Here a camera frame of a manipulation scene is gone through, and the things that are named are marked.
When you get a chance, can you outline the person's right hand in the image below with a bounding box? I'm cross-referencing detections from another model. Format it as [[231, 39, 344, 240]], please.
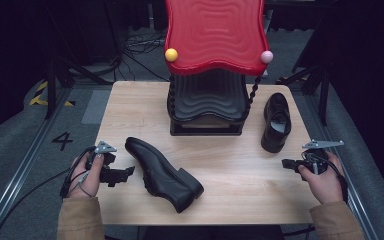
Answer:
[[297, 151, 346, 205]]

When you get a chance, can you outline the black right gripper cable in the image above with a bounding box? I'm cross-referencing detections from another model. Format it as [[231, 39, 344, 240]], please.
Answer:
[[301, 150, 350, 205]]

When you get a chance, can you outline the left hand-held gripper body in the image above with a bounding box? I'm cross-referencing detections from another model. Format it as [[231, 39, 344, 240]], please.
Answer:
[[85, 140, 128, 183]]

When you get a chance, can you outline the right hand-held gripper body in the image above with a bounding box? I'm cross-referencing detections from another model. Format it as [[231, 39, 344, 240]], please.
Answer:
[[293, 139, 345, 176]]

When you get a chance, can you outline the black leather shoe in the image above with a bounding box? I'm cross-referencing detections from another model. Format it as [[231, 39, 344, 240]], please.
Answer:
[[260, 92, 293, 154], [124, 136, 205, 214]]

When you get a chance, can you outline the black metal stand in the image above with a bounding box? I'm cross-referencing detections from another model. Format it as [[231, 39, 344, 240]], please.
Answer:
[[275, 19, 333, 127], [43, 0, 123, 120]]

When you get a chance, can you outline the red and black shoe rack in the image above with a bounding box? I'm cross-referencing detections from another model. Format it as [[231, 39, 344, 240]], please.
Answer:
[[164, 0, 275, 137]]

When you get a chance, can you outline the person's left hand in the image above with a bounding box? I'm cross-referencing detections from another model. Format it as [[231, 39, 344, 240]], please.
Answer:
[[67, 152, 105, 200]]

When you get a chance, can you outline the yellow and black floor tape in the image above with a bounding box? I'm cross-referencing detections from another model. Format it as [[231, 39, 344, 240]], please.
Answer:
[[28, 80, 76, 108]]

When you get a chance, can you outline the bundle of black floor cables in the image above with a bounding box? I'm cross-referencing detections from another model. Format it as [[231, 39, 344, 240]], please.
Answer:
[[121, 28, 171, 83]]

